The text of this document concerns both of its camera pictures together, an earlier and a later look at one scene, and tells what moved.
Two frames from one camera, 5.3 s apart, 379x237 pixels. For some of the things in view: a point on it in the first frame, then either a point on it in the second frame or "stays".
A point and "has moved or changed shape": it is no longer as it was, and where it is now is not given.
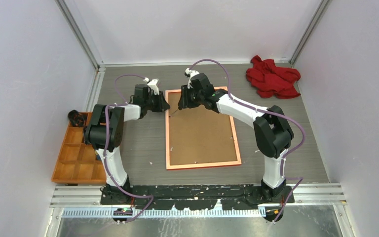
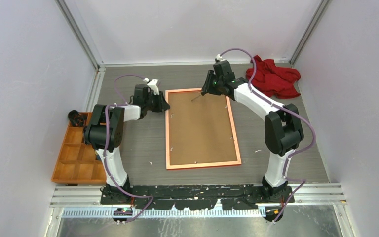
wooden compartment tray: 76,163 stays
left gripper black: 163,105 stays
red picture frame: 198,137 stays
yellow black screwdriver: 170,115 has moved or changed shape
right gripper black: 185,102 to 208,88
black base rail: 230,197 stays
